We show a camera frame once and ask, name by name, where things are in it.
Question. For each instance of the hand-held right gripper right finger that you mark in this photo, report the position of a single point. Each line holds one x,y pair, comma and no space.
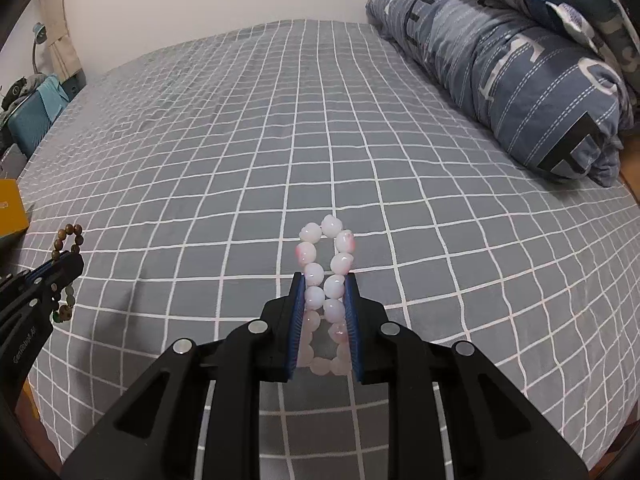
351,325

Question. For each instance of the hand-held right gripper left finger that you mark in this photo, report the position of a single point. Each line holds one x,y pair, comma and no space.
298,325

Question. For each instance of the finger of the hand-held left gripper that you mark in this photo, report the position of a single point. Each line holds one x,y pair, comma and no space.
67,266
40,296

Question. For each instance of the white and yellow cardboard box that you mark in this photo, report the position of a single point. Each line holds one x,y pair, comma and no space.
11,210

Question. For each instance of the teal suitcase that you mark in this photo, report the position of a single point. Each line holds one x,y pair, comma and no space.
30,125

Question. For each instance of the teal towel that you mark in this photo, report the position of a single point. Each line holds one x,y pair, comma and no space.
52,97

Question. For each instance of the dark clothes pile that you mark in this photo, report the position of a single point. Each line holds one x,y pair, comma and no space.
15,91

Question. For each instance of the grey checked bed sheet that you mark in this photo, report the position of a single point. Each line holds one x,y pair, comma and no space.
300,135

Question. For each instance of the gooseneck desk lamp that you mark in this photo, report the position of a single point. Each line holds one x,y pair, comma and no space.
38,35

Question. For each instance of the beige curtain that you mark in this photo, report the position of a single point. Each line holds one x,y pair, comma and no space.
60,25

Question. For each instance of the blue striped quilt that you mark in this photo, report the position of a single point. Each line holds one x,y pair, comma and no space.
500,70

